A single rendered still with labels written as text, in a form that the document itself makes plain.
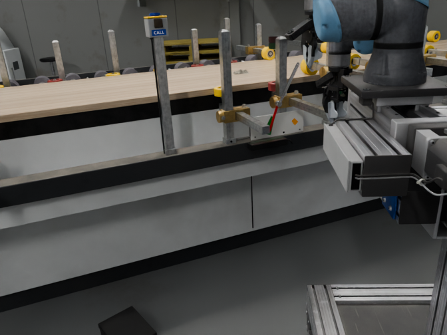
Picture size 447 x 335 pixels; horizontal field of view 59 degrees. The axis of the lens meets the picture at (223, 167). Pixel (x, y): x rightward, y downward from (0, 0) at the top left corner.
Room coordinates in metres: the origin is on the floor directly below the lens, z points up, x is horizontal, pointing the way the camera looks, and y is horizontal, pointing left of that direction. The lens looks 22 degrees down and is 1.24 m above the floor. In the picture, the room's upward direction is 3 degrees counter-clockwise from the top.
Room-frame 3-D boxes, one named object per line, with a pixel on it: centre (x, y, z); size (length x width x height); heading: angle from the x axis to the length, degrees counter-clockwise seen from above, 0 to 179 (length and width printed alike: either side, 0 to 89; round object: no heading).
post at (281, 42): (1.70, -0.27, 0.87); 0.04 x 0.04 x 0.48; 20
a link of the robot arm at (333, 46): (1.40, -0.42, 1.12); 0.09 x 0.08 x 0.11; 65
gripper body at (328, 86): (1.39, -0.42, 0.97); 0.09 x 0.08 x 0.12; 20
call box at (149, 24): (1.52, 0.21, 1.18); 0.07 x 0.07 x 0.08; 20
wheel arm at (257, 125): (1.58, -0.09, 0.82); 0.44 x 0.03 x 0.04; 20
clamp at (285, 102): (1.71, -0.29, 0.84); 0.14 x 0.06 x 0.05; 110
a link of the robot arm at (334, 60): (1.40, -0.42, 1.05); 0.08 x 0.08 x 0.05
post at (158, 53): (1.52, 0.21, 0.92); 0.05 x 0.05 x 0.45; 20
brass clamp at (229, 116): (1.62, -0.05, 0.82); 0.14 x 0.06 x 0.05; 110
